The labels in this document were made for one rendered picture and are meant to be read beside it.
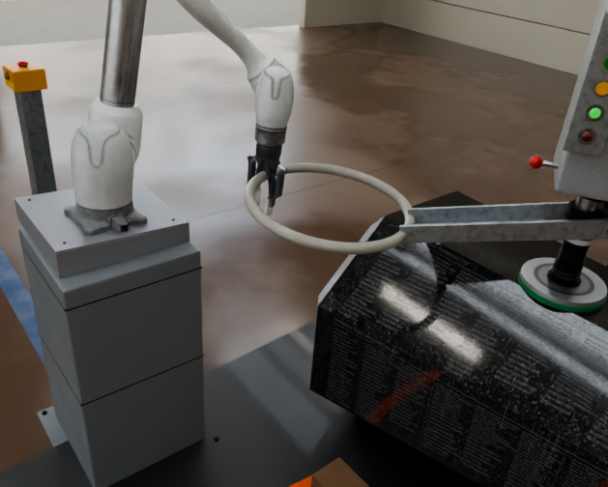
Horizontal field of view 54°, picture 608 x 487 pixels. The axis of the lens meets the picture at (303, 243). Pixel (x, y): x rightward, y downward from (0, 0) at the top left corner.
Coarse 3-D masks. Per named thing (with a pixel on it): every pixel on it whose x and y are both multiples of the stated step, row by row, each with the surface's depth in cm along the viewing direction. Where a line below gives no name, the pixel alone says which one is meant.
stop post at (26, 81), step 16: (16, 64) 227; (32, 64) 228; (16, 80) 220; (32, 80) 224; (16, 96) 229; (32, 96) 228; (32, 112) 231; (32, 128) 233; (32, 144) 236; (48, 144) 240; (32, 160) 239; (48, 160) 243; (32, 176) 244; (48, 176) 246; (32, 192) 252
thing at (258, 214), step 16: (256, 176) 172; (352, 176) 186; (368, 176) 184; (384, 192) 181; (256, 208) 156; (400, 208) 174; (272, 224) 151; (288, 240) 149; (304, 240) 148; (320, 240) 148; (384, 240) 152; (400, 240) 155
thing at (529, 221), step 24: (432, 216) 165; (456, 216) 162; (480, 216) 160; (504, 216) 158; (528, 216) 155; (552, 216) 153; (408, 240) 158; (432, 240) 156; (456, 240) 153; (480, 240) 151; (504, 240) 149; (528, 240) 147; (552, 240) 145
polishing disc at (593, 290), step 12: (528, 264) 160; (540, 264) 160; (552, 264) 161; (528, 276) 154; (540, 276) 155; (588, 276) 156; (540, 288) 150; (552, 288) 150; (564, 288) 151; (576, 288) 151; (588, 288) 152; (600, 288) 152; (552, 300) 147; (564, 300) 146; (576, 300) 147; (588, 300) 147; (600, 300) 147
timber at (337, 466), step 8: (336, 464) 192; (344, 464) 192; (320, 472) 188; (328, 472) 189; (336, 472) 189; (344, 472) 189; (352, 472) 189; (312, 480) 188; (320, 480) 186; (328, 480) 186; (336, 480) 186; (344, 480) 186; (352, 480) 186; (360, 480) 187
